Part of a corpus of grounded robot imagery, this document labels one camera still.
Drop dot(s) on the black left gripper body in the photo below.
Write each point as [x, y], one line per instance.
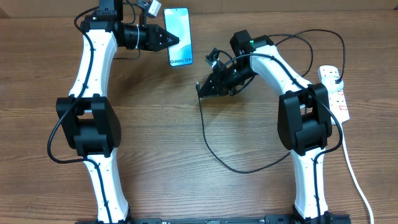
[152, 37]

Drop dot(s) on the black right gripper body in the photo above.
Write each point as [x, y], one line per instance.
[237, 76]

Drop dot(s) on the Galaxy S24+ smartphone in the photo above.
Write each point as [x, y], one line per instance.
[177, 22]

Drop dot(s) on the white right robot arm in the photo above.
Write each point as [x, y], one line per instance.
[304, 120]

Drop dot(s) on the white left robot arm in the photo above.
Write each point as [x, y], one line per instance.
[88, 129]

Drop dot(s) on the white charger plug adapter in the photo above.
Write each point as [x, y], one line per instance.
[331, 84]

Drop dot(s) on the white power strip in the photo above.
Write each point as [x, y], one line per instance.
[337, 101]

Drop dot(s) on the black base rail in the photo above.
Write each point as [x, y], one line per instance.
[211, 220]

